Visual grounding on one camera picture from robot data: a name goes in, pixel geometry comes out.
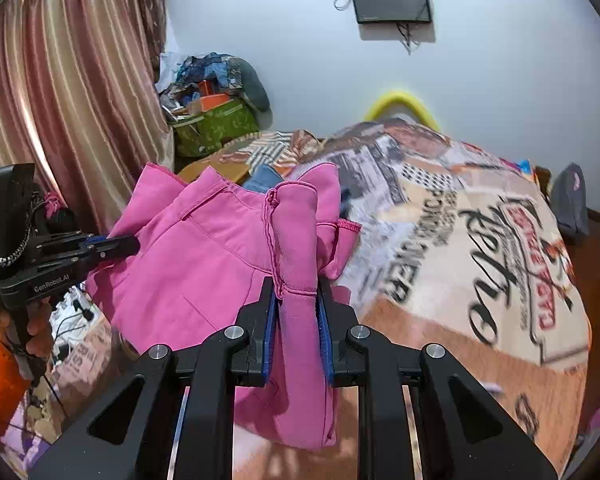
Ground grey backpack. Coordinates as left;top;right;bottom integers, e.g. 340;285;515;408
550;162;591;242

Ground black hanging cable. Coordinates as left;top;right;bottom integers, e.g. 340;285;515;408
397;21;421;53

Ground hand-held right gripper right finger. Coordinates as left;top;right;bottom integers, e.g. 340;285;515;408
315;276;560;480

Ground striped pink curtain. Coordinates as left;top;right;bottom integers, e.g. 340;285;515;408
0;0;176;233

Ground blue jeans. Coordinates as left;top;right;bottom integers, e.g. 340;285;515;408
242;165;287;194

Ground person's left hand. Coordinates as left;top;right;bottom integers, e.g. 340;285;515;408
0;297;56;361

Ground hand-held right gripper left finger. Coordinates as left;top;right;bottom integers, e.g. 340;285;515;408
27;276;277;480

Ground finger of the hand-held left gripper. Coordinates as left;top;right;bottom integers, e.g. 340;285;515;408
45;254;113;274
80;235;141;257

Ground printed blanket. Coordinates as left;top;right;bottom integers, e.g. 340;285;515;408
10;117;593;480

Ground wooden lap table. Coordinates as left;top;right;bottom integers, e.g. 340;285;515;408
179;132;261;186

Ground wooden bed frame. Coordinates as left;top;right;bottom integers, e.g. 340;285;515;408
534;166;553;203

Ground black cables on bed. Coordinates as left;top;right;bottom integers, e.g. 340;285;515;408
52;295;98;361

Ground pile of clutter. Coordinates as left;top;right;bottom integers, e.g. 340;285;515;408
156;51;271;121

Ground yellow hoop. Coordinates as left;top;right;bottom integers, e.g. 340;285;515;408
364;90;440;131

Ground green patterned bag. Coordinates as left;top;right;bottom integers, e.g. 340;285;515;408
172;99;261;158

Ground pink pants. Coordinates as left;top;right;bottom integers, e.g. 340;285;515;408
85;162;363;450

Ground dark bag with pink tassel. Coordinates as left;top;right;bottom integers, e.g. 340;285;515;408
32;187;78;235

